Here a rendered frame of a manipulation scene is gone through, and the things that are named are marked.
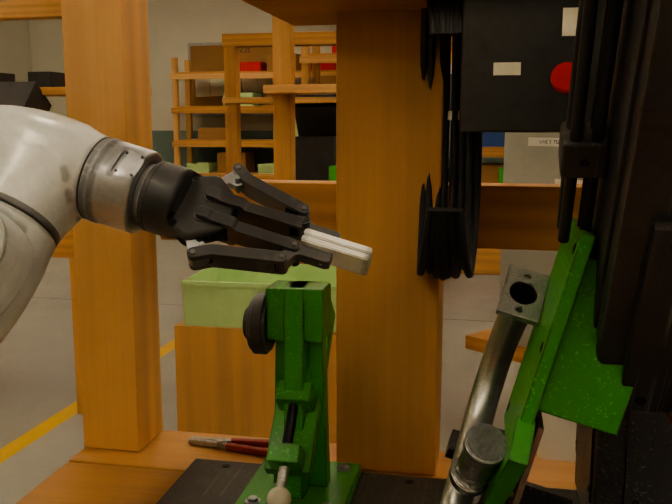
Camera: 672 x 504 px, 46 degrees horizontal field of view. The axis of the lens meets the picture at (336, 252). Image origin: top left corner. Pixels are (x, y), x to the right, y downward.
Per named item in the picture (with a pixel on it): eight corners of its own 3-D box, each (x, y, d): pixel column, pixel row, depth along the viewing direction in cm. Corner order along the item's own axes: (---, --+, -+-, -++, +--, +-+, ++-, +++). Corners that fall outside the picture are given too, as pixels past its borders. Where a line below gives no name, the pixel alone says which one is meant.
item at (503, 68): (615, 132, 88) (623, -9, 86) (459, 132, 91) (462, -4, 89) (600, 131, 100) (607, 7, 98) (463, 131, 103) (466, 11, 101)
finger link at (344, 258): (303, 233, 79) (300, 239, 79) (370, 254, 78) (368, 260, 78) (302, 250, 82) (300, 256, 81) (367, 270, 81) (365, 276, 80)
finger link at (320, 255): (284, 238, 80) (273, 261, 78) (332, 253, 79) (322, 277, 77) (284, 246, 81) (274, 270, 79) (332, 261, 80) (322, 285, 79)
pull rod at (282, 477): (288, 518, 88) (287, 468, 87) (263, 515, 89) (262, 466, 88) (299, 495, 94) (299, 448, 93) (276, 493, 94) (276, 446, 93)
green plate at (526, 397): (599, 494, 68) (684, 262, 63) (504, 462, 69) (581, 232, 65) (584, 442, 79) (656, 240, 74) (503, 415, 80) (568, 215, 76)
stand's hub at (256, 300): (262, 362, 94) (261, 300, 93) (237, 360, 95) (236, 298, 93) (279, 345, 101) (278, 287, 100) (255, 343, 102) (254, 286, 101)
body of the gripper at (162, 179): (125, 203, 77) (213, 230, 76) (163, 141, 82) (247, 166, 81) (137, 246, 84) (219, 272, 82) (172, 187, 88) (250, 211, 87)
